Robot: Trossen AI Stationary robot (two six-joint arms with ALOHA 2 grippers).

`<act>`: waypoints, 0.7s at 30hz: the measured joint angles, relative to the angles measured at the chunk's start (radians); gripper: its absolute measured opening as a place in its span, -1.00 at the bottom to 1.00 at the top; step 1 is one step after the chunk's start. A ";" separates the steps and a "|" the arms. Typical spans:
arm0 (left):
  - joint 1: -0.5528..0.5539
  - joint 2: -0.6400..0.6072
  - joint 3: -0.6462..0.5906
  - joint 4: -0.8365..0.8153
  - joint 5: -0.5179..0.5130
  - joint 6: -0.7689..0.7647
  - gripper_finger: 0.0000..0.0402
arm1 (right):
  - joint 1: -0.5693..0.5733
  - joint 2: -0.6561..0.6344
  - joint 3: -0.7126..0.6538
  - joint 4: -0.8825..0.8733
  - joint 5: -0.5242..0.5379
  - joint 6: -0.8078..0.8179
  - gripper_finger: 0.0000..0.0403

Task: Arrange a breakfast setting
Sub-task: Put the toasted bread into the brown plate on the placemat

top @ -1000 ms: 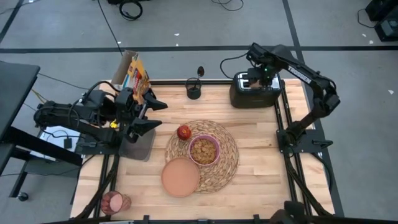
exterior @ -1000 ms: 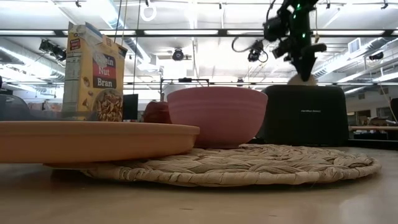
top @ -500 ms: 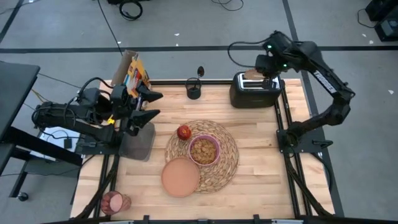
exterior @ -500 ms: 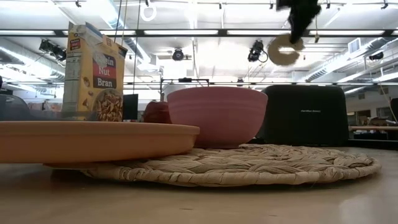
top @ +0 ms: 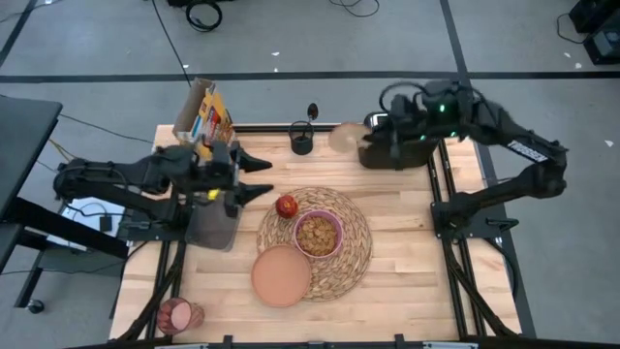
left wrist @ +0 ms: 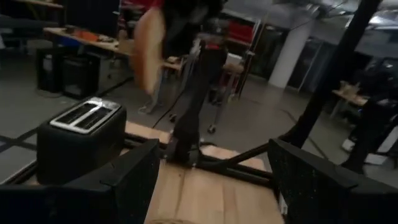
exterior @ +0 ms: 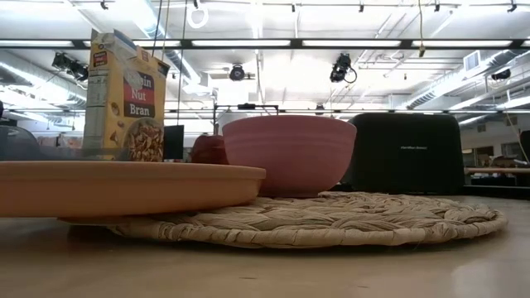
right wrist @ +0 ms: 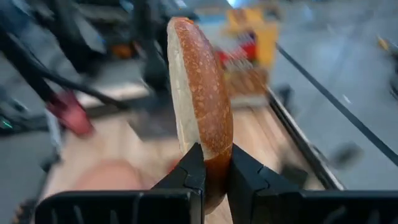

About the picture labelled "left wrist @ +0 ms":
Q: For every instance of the white pillar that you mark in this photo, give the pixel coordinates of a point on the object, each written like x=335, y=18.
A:
x=290, y=56

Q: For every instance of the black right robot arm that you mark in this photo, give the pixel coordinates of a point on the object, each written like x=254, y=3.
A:
x=199, y=102

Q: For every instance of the black floor box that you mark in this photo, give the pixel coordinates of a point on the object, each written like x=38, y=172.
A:
x=81, y=77

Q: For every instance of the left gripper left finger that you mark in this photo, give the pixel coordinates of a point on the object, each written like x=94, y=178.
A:
x=93, y=202

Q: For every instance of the black two-slot toaster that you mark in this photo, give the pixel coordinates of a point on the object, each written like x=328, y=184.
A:
x=77, y=149

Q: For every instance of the black computer monitor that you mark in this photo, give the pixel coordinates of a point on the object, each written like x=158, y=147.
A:
x=93, y=15

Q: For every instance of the toast slice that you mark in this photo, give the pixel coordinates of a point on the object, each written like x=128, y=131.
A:
x=149, y=49

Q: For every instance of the wooden desk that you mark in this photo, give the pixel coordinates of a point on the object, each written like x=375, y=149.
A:
x=93, y=42
x=351, y=98

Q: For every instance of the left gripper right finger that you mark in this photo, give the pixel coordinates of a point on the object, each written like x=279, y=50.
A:
x=326, y=202

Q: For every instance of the black metal rig frame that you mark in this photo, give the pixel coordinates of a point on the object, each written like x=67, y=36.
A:
x=328, y=77

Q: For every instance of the red storage bin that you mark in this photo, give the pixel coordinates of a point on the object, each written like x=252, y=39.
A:
x=241, y=31

